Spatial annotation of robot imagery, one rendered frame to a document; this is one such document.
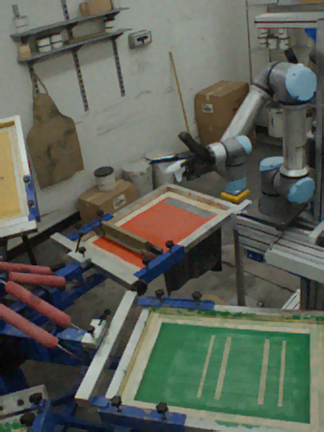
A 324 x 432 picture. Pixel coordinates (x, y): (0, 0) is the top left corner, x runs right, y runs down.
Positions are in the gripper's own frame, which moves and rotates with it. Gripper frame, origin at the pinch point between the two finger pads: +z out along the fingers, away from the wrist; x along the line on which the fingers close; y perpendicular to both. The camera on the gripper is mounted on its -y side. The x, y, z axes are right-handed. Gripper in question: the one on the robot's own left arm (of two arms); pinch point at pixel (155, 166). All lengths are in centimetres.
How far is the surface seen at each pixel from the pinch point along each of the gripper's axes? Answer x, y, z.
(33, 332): 18, 54, 57
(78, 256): 64, 52, 27
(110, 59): 313, -23, -81
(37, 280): 46, 47, 49
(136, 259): 64, 64, -1
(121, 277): 42, 58, 13
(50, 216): 291, 108, 21
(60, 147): 286, 43, -6
